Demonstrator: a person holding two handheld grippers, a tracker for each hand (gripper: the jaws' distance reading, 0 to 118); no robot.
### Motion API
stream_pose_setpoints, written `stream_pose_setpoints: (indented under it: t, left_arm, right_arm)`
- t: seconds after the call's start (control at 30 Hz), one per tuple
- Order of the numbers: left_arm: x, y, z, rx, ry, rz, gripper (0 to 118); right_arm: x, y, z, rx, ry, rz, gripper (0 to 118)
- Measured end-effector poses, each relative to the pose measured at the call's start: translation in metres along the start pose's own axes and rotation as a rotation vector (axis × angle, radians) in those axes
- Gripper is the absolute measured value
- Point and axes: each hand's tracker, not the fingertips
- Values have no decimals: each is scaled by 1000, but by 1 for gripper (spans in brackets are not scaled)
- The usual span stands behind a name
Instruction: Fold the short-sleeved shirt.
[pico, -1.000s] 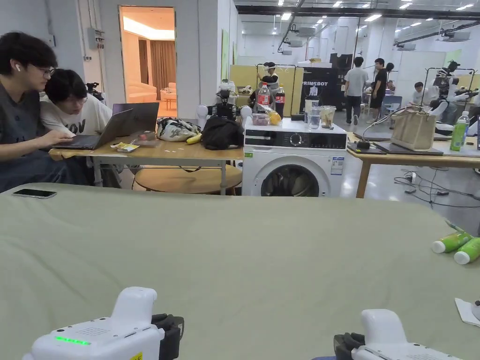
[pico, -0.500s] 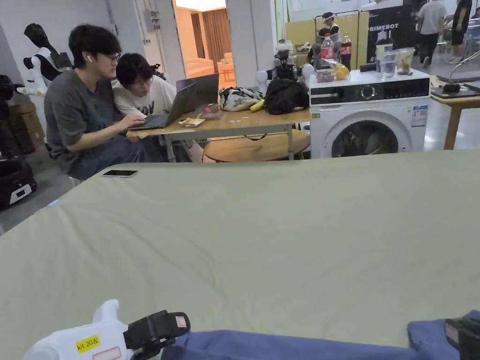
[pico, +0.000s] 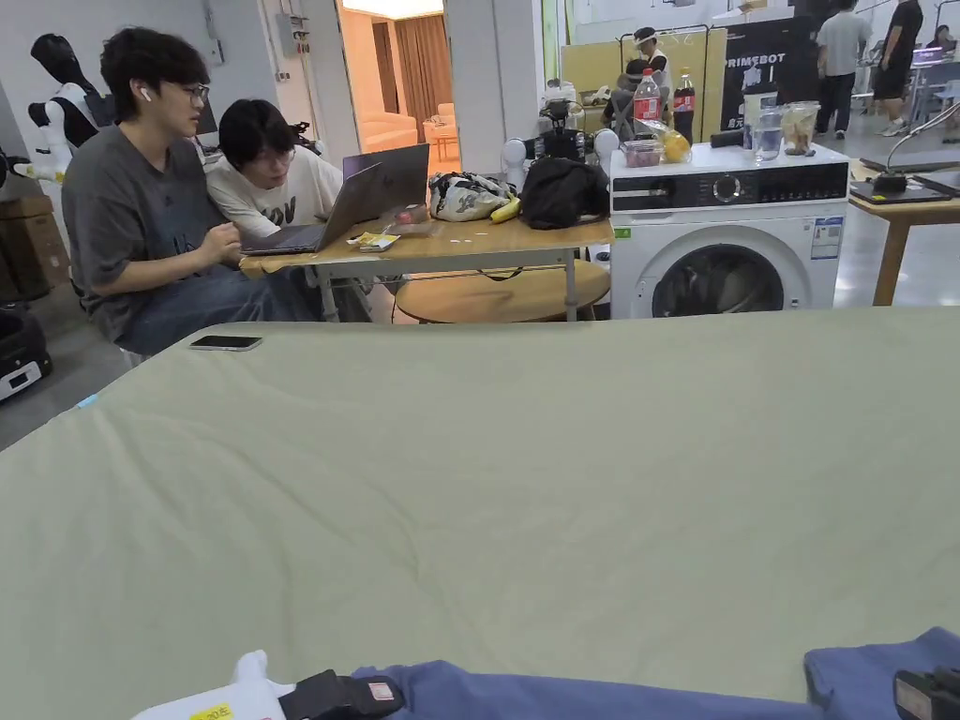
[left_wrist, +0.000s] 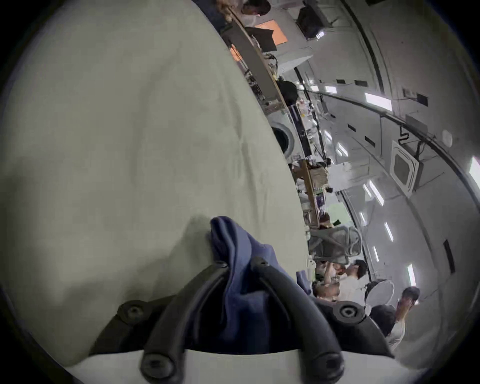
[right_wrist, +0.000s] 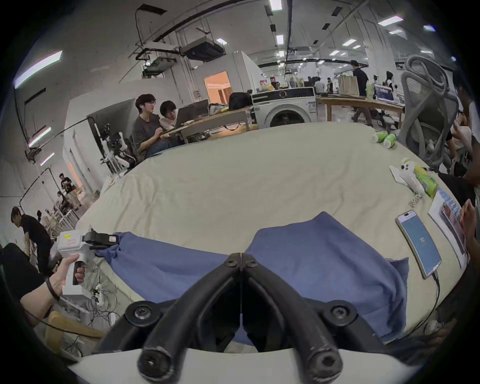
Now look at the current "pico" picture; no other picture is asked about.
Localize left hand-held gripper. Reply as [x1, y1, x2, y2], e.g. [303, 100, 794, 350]
[153, 650, 407, 720]

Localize blue shirt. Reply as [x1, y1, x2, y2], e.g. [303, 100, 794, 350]
[351, 625, 960, 720]

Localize bed with pale green sheet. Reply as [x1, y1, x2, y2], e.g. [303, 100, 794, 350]
[0, 306, 960, 720]

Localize smartphone with dark screen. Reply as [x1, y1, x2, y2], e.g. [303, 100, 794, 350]
[188, 334, 263, 353]

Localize round low wooden table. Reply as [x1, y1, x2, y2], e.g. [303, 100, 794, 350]
[394, 261, 612, 325]

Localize wooden desk with laptops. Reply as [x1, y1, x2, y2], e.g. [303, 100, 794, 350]
[238, 142, 615, 325]

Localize wooden table with laptops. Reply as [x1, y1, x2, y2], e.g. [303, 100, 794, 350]
[848, 153, 960, 308]

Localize black case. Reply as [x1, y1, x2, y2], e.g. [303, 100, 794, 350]
[0, 299, 54, 403]

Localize white washing machine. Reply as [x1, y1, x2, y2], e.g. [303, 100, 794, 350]
[608, 67, 851, 321]

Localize brown carton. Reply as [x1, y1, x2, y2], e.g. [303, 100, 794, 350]
[0, 194, 73, 303]

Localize black banner stand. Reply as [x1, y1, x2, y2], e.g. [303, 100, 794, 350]
[723, 16, 820, 138]

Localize white and black humanoid robot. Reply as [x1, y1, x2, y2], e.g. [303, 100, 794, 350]
[24, 33, 115, 183]

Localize grey wall box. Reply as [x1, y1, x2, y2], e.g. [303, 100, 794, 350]
[273, 10, 313, 59]

